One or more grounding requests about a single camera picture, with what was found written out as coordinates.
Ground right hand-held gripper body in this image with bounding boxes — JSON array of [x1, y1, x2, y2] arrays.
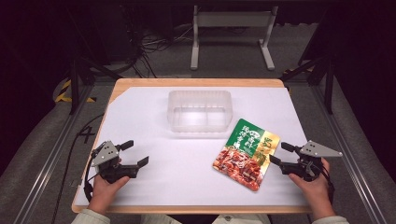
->
[[279, 139, 344, 183]]

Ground green and red food packet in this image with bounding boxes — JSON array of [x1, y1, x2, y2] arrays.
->
[[212, 118, 281, 192]]

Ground white metal stand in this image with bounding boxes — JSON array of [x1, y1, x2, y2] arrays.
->
[[190, 5, 279, 71]]

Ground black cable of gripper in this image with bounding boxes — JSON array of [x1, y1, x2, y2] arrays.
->
[[82, 146, 104, 203], [318, 161, 336, 206]]

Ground clear plastic container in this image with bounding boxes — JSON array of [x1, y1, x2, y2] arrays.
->
[[166, 90, 234, 133]]

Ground black metal stand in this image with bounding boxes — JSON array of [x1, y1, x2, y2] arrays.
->
[[64, 8, 123, 116], [278, 18, 337, 116]]

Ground person's right hand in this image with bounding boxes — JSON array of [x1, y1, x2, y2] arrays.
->
[[288, 157, 336, 220]]

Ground aluminium rail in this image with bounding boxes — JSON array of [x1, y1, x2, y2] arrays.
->
[[311, 85, 387, 224], [12, 84, 94, 224]]

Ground person's left hand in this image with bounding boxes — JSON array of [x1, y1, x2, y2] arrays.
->
[[87, 158, 131, 216]]

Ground white paper sheet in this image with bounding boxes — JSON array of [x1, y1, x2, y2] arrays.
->
[[74, 86, 310, 207]]

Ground bundle of black floor cables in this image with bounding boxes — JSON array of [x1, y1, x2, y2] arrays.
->
[[111, 6, 194, 78]]

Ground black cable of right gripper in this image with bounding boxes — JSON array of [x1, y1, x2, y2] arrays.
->
[[318, 161, 336, 206]]

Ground yellow and black striped tape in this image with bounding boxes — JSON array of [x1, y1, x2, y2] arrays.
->
[[54, 79, 97, 104]]

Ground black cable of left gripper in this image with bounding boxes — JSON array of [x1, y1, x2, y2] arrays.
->
[[82, 146, 104, 203]]

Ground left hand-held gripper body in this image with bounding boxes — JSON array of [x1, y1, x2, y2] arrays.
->
[[90, 140, 139, 185]]

